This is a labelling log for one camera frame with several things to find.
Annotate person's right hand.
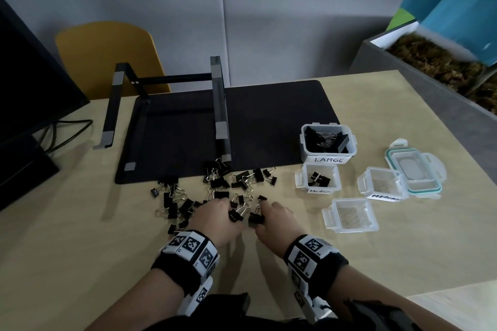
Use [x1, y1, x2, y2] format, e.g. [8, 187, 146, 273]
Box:
[253, 201, 308, 261]

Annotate person's left hand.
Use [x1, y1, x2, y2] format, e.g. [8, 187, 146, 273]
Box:
[185, 197, 244, 251]

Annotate pile of black binder clips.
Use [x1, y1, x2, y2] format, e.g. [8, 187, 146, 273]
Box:
[149, 158, 279, 236]

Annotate container labelled large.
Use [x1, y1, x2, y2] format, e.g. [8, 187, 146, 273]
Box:
[299, 122, 358, 167]

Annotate heap of large binder clips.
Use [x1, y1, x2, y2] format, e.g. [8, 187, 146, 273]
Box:
[303, 126, 350, 151]

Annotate person's right forearm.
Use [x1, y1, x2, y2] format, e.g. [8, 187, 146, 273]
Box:
[332, 264, 463, 331]

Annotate person's left forearm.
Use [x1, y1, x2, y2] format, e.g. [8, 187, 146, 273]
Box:
[83, 268, 185, 331]

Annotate person's black clothing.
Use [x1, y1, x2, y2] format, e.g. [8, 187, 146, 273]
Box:
[143, 292, 422, 331]

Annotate grey planter with moss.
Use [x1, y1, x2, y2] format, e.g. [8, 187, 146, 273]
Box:
[349, 21, 497, 178]

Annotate left wrist marker band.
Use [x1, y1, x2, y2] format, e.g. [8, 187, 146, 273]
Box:
[150, 230, 220, 296]

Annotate wrist marker band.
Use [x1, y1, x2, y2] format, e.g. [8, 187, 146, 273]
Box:
[284, 234, 349, 296]
[150, 230, 220, 296]

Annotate right wrist marker band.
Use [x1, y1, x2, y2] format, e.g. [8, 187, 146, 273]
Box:
[284, 234, 349, 296]

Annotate black desk mat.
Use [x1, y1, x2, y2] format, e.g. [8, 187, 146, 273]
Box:
[114, 80, 342, 185]

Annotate black metal laptop stand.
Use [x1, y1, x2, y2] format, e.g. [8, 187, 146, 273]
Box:
[93, 56, 233, 167]

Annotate clear lid with green seal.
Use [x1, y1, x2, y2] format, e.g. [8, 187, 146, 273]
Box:
[384, 139, 447, 200]

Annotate yellow chair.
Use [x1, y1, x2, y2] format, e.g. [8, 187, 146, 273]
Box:
[55, 21, 171, 101]

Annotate black computer monitor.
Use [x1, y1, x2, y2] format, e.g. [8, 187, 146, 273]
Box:
[0, 0, 91, 211]

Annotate brown moss filling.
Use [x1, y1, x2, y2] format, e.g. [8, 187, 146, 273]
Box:
[386, 34, 497, 116]

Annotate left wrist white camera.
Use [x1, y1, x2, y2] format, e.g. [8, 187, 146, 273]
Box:
[177, 277, 214, 318]

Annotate wrist white camera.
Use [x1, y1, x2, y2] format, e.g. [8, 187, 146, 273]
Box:
[177, 277, 214, 318]
[289, 270, 339, 324]

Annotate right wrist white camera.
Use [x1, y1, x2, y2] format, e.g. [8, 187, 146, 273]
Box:
[289, 270, 339, 324]

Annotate black monitor cables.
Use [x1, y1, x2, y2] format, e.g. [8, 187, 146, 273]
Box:
[37, 119, 94, 155]

